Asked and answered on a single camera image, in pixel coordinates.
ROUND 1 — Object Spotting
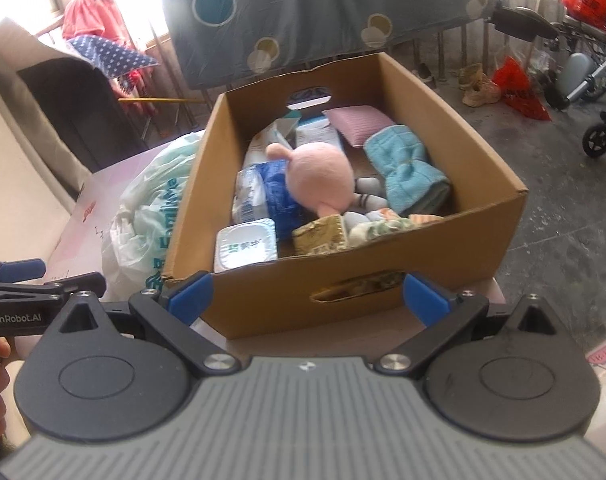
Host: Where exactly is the white yoghurt cup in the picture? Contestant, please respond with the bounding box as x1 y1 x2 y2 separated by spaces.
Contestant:
214 218 279 273

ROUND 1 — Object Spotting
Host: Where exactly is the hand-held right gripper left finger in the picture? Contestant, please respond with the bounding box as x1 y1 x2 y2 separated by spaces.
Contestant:
58 270 239 376

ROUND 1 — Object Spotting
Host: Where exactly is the cardboard box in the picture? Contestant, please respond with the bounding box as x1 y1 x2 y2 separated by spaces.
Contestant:
162 51 529 340

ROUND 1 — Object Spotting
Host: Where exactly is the blue star print cloth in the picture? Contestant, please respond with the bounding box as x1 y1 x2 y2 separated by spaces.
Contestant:
65 35 160 80

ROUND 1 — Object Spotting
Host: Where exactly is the dark furniture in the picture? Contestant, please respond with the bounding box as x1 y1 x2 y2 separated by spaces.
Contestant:
18 57 148 173

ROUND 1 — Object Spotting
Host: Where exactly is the green scrunchie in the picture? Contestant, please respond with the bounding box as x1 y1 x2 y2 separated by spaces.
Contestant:
345 210 416 248

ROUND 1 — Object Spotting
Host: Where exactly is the pink plush toy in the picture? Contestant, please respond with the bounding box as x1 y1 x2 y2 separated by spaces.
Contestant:
265 142 389 218

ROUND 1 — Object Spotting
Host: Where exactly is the white cotton swab bag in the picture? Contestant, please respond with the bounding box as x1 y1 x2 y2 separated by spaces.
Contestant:
243 112 301 171

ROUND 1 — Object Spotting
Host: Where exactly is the teal towel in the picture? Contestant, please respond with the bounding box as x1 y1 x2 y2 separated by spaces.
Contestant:
363 125 451 213

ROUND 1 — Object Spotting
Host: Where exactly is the pink sponge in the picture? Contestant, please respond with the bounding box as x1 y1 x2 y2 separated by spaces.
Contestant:
323 105 396 148

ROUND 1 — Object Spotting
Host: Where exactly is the pale green plastic bag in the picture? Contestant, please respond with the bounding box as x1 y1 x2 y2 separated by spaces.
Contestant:
100 132 206 301

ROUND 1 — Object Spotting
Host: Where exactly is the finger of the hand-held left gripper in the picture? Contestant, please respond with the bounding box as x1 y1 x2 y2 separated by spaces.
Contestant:
0 272 107 306
0 258 47 283

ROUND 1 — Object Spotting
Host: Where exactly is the teal and white box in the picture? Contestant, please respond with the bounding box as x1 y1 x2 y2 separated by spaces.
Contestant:
295 115 344 153

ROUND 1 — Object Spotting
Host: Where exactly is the grey blanket with circles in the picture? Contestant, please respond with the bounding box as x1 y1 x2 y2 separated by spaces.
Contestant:
158 0 506 91

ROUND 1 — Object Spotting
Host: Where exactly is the gold foil packet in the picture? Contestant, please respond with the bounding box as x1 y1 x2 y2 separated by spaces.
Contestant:
291 213 351 257

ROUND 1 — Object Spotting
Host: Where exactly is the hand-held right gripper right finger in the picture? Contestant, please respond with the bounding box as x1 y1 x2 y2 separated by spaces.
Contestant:
375 272 559 376

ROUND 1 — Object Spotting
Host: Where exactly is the blue and white packet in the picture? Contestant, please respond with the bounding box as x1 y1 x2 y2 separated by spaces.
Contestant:
231 160 309 241

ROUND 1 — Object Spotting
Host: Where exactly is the wheelchair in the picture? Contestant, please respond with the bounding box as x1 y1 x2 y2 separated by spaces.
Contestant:
488 0 606 161

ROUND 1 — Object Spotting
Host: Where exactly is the red garment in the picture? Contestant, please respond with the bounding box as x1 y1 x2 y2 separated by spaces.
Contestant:
62 0 156 98

